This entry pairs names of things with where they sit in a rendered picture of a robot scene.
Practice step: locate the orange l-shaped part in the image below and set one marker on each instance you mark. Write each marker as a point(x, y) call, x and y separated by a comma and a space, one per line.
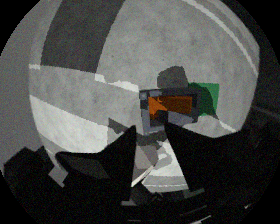
point(179, 104)

